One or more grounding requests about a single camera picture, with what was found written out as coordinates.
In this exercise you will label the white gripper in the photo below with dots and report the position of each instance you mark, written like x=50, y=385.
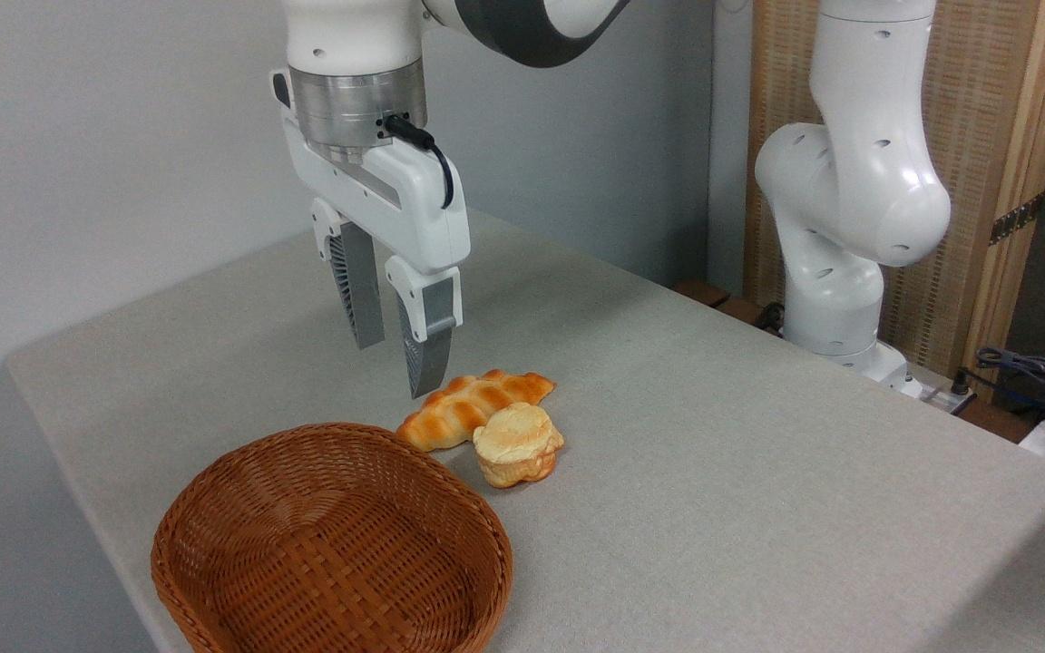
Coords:
x=405, y=195

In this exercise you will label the braided orange bread loaf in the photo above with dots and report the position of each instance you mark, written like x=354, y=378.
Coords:
x=473, y=404

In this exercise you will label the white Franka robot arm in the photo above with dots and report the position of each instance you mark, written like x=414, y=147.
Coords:
x=858, y=181

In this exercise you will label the pale muffin-shaped bread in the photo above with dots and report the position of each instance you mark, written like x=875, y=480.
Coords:
x=518, y=444

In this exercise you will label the brown woven wicker basket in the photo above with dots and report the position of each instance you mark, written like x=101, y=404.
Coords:
x=332, y=544

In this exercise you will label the brown wooden floor block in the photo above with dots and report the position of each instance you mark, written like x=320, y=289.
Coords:
x=713, y=297

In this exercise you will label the woven wooden folding screen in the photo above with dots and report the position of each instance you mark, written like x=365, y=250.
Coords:
x=985, y=109

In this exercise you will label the metal screen hinge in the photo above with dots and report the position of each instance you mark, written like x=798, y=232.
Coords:
x=1015, y=219

